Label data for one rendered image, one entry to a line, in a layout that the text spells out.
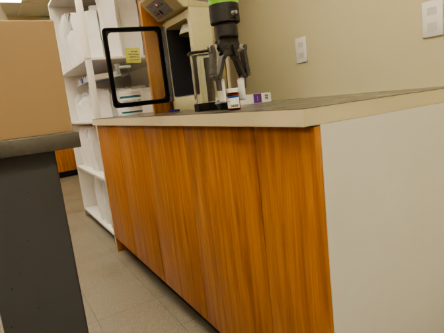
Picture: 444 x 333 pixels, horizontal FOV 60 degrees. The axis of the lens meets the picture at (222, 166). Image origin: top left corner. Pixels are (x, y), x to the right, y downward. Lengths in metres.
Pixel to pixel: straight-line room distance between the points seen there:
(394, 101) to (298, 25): 0.96
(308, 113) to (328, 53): 0.96
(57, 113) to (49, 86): 0.07
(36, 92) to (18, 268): 0.45
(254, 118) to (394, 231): 0.48
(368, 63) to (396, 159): 0.65
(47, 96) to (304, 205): 0.70
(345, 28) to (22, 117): 1.25
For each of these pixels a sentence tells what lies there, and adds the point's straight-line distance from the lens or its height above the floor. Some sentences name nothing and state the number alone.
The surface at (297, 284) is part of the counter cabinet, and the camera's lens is 1.07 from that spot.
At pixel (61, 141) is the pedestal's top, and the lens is 1.04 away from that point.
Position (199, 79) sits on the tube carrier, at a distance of 1.51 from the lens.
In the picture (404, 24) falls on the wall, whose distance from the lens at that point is 1.59.
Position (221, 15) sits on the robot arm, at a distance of 1.23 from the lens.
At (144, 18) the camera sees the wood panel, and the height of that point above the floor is 1.44.
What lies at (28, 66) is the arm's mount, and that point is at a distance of 1.11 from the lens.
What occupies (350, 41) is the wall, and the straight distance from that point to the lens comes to 1.73.
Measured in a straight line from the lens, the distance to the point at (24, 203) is 1.12.
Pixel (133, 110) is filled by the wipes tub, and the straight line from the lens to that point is 2.48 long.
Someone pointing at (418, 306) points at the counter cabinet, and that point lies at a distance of 1.32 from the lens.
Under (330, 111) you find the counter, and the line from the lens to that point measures 0.91.
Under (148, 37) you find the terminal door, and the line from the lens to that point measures 2.17.
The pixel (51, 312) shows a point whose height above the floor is 0.47.
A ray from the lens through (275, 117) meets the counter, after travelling 0.93.
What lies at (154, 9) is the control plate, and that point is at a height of 1.45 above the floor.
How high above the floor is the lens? 0.98
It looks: 10 degrees down
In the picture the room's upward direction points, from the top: 6 degrees counter-clockwise
